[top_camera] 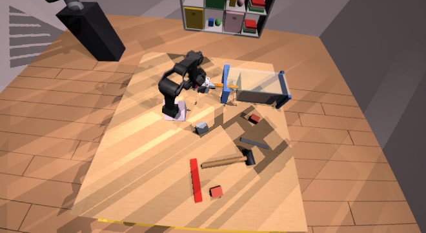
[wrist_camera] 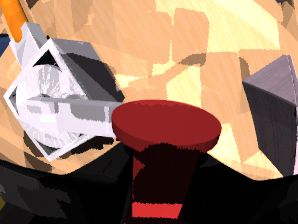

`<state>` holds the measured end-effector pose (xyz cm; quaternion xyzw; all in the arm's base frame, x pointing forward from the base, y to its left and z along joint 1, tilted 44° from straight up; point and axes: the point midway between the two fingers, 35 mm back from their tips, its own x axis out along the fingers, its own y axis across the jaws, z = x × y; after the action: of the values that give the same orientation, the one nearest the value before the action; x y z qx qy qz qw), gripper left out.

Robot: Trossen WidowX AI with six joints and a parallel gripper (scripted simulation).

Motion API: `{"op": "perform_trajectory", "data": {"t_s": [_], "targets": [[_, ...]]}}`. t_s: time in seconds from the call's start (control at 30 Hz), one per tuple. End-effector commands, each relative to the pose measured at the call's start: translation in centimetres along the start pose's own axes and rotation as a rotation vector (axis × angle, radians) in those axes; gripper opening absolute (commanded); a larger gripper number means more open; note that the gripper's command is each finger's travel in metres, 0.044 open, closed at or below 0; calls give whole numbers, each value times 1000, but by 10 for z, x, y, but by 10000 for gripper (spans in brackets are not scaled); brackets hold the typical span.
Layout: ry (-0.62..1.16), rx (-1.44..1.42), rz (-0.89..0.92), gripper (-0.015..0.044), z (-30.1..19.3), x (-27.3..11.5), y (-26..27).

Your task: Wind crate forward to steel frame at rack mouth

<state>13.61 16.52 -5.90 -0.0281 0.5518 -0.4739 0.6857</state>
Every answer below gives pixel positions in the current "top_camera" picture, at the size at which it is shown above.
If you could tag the white flat bar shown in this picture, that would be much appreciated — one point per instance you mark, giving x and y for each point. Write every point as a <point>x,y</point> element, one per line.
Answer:
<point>254,143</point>

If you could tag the hammer with wooden handle and dark head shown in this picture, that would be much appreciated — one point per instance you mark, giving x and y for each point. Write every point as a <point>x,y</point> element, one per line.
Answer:
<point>248,157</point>

